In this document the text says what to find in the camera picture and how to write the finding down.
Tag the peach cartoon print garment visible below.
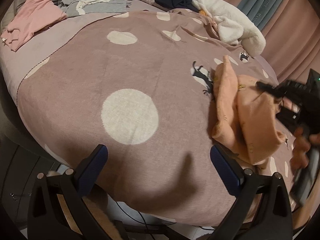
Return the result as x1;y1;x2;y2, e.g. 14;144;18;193
212;55;285;165

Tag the person's right hand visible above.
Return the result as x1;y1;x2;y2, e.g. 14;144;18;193
290;127;319;173

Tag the pink and teal curtain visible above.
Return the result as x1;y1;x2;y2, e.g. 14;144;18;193
225;0;319;81

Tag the white fluffy plush garment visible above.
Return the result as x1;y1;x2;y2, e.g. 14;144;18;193
192;0;266;57

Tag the mauve polka dot bedspread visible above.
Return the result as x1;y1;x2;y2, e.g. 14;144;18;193
1;9;276;226

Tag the navy blue garment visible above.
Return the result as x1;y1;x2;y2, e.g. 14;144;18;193
155;0;199;12

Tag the pink garment on bed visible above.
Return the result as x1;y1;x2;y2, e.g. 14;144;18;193
1;0;67;52

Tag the grey striped garment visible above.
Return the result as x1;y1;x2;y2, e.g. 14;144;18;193
58;0;131;18

